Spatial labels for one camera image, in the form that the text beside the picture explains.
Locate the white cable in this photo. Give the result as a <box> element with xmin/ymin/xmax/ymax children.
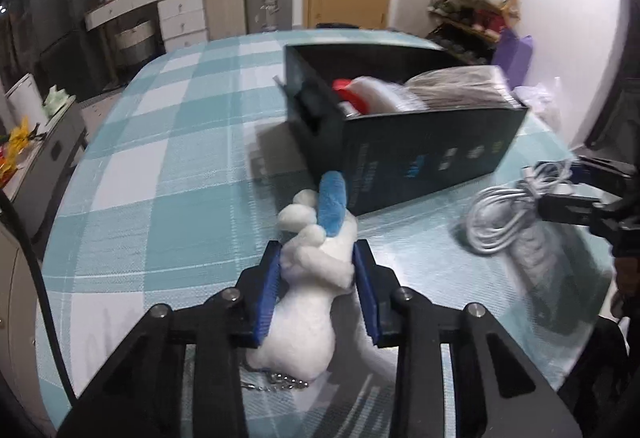
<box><xmin>462</xmin><ymin>160</ymin><xmax>574</xmax><ymax>256</ymax></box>

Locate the white plush bunny toy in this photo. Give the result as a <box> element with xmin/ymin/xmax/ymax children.
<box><xmin>245</xmin><ymin>170</ymin><xmax>358</xmax><ymax>383</ymax></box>

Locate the white red packet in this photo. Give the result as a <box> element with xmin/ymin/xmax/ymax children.
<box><xmin>332</xmin><ymin>77</ymin><xmax>428</xmax><ymax>115</ymax></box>

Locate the person's right hand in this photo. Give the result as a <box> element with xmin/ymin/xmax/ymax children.
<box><xmin>610</xmin><ymin>257</ymin><xmax>639</xmax><ymax>320</ymax></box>

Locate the purple bag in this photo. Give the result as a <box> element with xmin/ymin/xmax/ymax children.
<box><xmin>491</xmin><ymin>28</ymin><xmax>534</xmax><ymax>88</ymax></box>

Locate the teal checkered tablecloth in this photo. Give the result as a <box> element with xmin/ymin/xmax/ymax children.
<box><xmin>34</xmin><ymin>28</ymin><xmax>616</xmax><ymax>438</ymax></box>

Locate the black storage box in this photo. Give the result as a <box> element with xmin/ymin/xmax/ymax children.
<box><xmin>280</xmin><ymin>43</ymin><xmax>527</xmax><ymax>215</ymax></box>

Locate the wooden shoe rack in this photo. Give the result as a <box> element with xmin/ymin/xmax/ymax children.
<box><xmin>426</xmin><ymin>0</ymin><xmax>520</xmax><ymax>65</ymax></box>

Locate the grey low cabinet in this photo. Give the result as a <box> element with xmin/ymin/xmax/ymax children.
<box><xmin>3</xmin><ymin>98</ymin><xmax>87</xmax><ymax>239</ymax></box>

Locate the yellow snack bag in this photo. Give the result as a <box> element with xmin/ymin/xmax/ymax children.
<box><xmin>0</xmin><ymin>116</ymin><xmax>39</xmax><ymax>187</ymax></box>

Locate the dark grey refrigerator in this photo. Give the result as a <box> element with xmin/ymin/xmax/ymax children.
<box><xmin>29</xmin><ymin>0</ymin><xmax>110</xmax><ymax>102</ymax></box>

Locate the woven laundry basket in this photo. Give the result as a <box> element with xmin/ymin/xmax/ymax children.
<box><xmin>115</xmin><ymin>20</ymin><xmax>160</xmax><ymax>69</ymax></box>

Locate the white drawer desk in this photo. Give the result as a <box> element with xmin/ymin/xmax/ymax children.
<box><xmin>85</xmin><ymin>0</ymin><xmax>208</xmax><ymax>52</ymax></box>

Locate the black cable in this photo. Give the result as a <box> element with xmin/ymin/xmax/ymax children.
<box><xmin>0</xmin><ymin>189</ymin><xmax>79</xmax><ymax>409</ymax></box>

